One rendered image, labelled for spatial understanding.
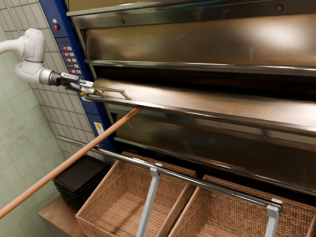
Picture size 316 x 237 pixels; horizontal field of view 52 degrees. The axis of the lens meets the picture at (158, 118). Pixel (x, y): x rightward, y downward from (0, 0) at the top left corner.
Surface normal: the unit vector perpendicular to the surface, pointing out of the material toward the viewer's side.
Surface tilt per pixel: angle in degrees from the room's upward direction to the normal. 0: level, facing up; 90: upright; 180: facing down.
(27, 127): 90
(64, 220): 0
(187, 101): 30
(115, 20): 90
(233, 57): 70
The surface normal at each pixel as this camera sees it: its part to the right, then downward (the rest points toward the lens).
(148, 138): -0.67, 0.19
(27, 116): 0.75, 0.14
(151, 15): -0.61, 0.51
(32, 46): 0.42, 0.35
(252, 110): -0.53, -0.47
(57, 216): -0.25, -0.85
